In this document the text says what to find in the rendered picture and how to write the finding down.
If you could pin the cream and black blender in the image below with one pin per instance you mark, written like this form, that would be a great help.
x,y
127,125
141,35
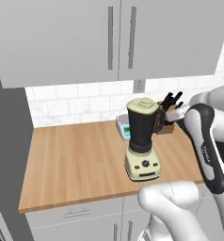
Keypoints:
x,y
142,147

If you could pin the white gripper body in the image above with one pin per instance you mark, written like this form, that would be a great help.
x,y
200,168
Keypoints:
x,y
175,115

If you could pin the tall grey fridge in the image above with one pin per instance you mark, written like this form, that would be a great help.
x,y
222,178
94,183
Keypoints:
x,y
8,150

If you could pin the grey wall cupboard door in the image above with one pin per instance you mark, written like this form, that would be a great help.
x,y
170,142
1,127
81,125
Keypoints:
x,y
176,37
54,40

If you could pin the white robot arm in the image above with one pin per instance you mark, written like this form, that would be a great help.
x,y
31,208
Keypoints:
x,y
208,150

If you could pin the wooden knife block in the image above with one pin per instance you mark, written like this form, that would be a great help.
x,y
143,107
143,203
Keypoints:
x,y
168,128

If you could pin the grey wall outlet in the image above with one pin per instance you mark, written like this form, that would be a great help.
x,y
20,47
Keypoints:
x,y
139,86

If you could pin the grey drawer front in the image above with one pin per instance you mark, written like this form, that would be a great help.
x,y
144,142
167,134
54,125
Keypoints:
x,y
95,208

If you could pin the grey kitchen scale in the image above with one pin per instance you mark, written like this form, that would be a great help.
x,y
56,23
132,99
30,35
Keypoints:
x,y
123,125

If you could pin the cream blender lid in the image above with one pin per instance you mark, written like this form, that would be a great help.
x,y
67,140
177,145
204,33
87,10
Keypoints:
x,y
142,105

